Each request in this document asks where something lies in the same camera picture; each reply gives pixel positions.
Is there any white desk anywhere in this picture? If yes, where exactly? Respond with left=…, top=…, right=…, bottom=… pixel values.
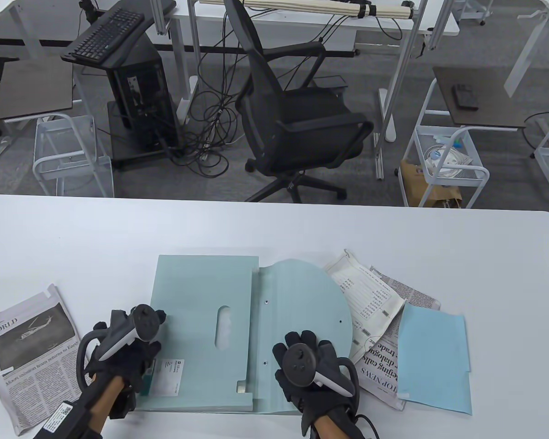
left=0, top=0, right=42, bottom=60
left=169, top=0, right=460, bottom=180

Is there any light green accordion folder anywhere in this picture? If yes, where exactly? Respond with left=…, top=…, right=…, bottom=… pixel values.
left=136, top=255, right=353, bottom=416

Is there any black computer tower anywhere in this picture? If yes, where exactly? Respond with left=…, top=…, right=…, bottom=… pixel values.
left=102, top=34, right=181, bottom=154

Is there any person's left hand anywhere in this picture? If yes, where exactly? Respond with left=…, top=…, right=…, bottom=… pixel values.
left=75, top=309, right=167, bottom=419

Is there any person's right hand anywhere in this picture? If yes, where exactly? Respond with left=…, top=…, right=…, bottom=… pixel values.
left=272, top=330, right=362, bottom=435

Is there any black office chair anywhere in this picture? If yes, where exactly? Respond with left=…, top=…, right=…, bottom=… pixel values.
left=223, top=0, right=375, bottom=203

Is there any dark brown board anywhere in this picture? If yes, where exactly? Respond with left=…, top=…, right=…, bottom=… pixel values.
left=0, top=57, right=74, bottom=120
left=432, top=66, right=527, bottom=128

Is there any black keyboard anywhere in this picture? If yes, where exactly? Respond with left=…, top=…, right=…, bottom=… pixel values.
left=60, top=8, right=145, bottom=64

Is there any white printed form document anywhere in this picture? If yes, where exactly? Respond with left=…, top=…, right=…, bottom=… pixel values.
left=324, top=249, right=407, bottom=364

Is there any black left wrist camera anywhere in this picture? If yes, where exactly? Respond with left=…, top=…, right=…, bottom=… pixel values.
left=109, top=389, right=136, bottom=420

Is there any black computer stand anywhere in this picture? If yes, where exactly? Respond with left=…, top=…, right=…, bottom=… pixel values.
left=60, top=32, right=186, bottom=172

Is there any white power strip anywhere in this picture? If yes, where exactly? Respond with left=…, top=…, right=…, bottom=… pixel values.
left=178, top=75, right=198, bottom=124

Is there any tangle of black cables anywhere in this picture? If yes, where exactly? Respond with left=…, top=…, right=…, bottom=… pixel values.
left=165, top=14, right=257, bottom=179

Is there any small black device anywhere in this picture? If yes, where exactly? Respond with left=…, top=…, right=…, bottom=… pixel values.
left=452, top=84, right=479, bottom=110

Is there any brown paper bag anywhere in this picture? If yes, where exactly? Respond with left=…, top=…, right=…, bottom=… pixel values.
left=400, top=159, right=463, bottom=209

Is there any person's right forearm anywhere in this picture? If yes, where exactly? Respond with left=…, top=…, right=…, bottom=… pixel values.
left=312, top=414, right=344, bottom=439

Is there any coiled white cable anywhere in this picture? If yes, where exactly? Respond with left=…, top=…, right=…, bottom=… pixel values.
left=423, top=144, right=474, bottom=179

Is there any newspaper with red photo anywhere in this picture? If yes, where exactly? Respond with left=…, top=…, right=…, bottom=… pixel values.
left=350, top=265, right=441, bottom=411

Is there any newspaper with airplane photo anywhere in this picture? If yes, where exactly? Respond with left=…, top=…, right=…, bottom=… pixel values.
left=0, top=284, right=88, bottom=436

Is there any person's left forearm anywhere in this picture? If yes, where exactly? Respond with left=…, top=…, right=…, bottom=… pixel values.
left=87, top=375, right=126, bottom=439

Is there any light blue paper sheet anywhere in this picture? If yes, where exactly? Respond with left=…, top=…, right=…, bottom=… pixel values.
left=397, top=302, right=473, bottom=416

